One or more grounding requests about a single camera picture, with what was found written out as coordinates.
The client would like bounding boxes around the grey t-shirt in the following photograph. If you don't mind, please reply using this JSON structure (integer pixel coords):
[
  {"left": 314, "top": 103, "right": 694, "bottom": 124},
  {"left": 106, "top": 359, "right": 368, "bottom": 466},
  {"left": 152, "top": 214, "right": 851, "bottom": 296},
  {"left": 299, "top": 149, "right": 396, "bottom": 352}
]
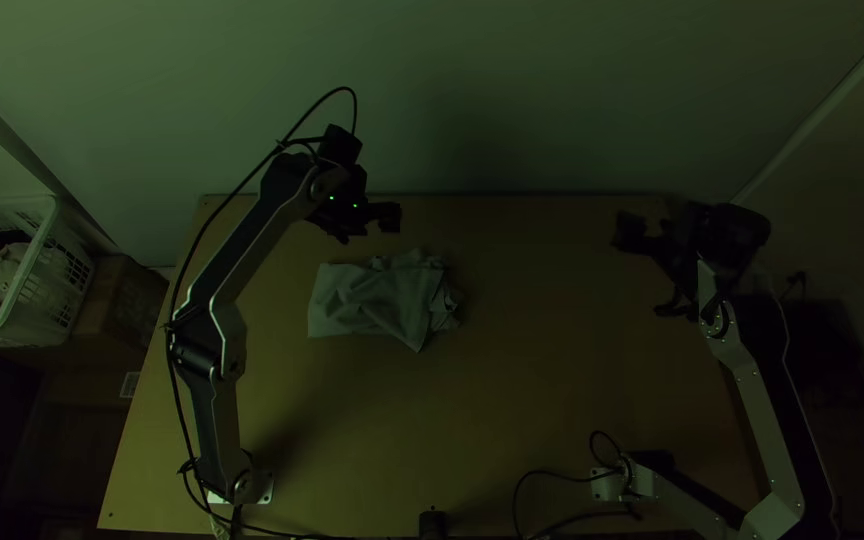
[{"left": 306, "top": 248, "right": 464, "bottom": 354}]

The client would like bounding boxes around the white laundry basket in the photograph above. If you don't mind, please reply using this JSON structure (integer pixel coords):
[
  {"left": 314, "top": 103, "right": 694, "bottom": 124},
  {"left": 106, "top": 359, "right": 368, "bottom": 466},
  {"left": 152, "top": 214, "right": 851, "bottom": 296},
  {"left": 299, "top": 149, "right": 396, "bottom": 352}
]
[{"left": 0, "top": 195, "right": 97, "bottom": 349}]

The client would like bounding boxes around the black cable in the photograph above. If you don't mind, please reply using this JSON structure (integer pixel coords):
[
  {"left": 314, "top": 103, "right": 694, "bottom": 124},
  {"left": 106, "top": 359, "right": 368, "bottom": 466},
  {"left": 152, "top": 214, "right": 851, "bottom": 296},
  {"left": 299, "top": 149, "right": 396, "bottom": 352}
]
[
  {"left": 512, "top": 429, "right": 634, "bottom": 540},
  {"left": 164, "top": 86, "right": 361, "bottom": 538}
]

